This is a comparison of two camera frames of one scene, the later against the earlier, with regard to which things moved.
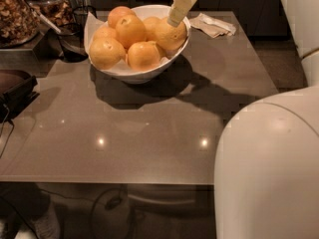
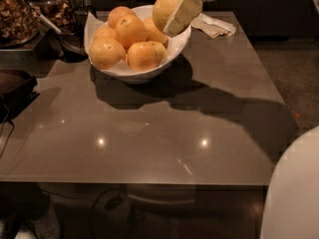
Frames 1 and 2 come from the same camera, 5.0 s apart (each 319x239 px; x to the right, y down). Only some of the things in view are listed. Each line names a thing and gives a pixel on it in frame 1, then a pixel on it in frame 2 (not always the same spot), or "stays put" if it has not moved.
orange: [106, 53] stays put
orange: [169, 36] → [162, 8]
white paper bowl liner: [91, 26] stays put
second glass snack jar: [53, 4] stays put
